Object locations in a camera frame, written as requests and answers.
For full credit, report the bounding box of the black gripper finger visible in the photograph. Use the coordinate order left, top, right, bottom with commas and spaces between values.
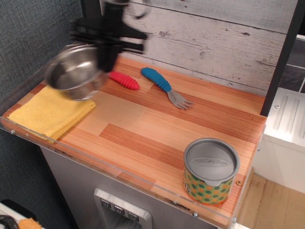
97, 45, 121, 73

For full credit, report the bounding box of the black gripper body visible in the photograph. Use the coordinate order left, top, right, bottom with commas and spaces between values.
70, 4, 148, 53

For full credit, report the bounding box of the stainless steel pot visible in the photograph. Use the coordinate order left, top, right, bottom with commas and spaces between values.
45, 45, 108, 101

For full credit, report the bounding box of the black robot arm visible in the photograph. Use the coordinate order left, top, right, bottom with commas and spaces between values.
70, 0, 148, 73

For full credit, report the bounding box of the green orange dotted can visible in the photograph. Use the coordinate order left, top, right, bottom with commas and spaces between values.
183, 138, 240, 205

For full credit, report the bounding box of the yellow folded cloth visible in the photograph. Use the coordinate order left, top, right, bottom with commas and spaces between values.
8, 86, 96, 143

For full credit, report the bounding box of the clear acrylic edge guard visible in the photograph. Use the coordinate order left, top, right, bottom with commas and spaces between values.
1, 111, 266, 229

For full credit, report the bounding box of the grey toy fridge cabinet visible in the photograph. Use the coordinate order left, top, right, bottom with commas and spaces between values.
41, 148, 215, 229

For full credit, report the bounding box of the black orange object corner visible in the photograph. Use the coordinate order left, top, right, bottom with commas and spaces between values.
0, 199, 43, 229

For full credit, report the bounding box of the white toy sink unit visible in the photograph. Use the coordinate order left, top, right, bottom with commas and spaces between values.
252, 88, 305, 193

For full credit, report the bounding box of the dark vertical post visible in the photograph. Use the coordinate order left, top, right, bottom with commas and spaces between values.
81, 0, 102, 19
260, 0, 305, 117

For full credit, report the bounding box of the red handled spoon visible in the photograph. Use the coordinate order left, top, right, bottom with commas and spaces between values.
108, 71, 140, 90

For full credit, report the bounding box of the blue handled fork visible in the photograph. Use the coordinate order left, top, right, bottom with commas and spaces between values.
141, 67, 193, 110

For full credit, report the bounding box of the dark right vertical post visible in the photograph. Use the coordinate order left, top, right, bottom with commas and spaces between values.
260, 0, 305, 117

